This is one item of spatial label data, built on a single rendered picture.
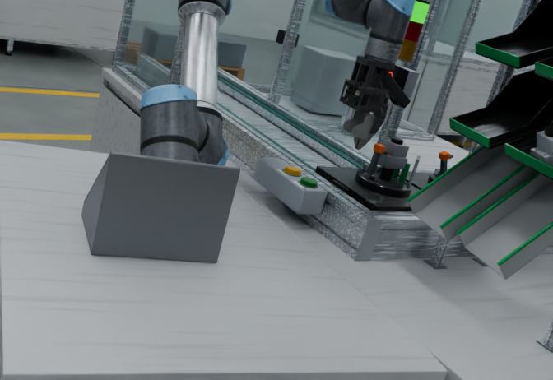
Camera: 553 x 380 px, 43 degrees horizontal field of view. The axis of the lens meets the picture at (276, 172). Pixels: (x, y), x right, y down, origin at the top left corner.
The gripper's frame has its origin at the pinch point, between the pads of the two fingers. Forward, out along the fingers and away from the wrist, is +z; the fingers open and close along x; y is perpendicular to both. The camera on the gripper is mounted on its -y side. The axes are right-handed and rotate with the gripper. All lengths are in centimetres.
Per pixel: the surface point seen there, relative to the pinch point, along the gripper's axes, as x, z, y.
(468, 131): 26.6, -12.9, -2.2
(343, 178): -4.3, 10.4, -1.7
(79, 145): -291, 108, -37
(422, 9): -16.7, -32.1, -21.8
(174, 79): -81, 9, 10
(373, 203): 10.6, 10.4, 1.0
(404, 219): 16.6, 11.3, -3.8
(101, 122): -129, 41, 13
